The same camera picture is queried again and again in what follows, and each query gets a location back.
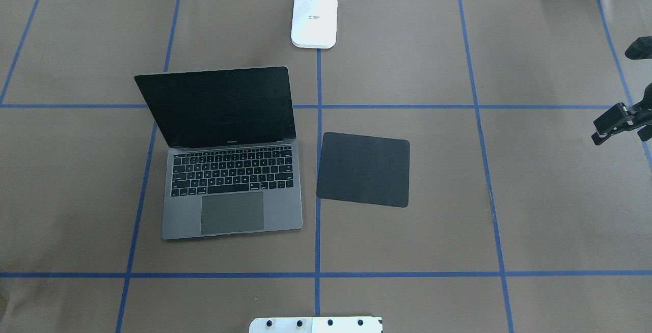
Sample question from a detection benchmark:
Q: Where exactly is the grey laptop computer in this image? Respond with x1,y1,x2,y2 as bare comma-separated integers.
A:
134,66,303,240

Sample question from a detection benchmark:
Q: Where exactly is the black mouse pad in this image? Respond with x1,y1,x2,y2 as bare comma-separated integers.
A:
316,132,411,208

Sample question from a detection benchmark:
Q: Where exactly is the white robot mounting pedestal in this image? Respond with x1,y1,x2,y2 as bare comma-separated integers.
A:
249,316,384,332

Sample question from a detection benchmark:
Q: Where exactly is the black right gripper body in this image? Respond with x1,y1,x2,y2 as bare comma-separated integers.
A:
624,37,652,142

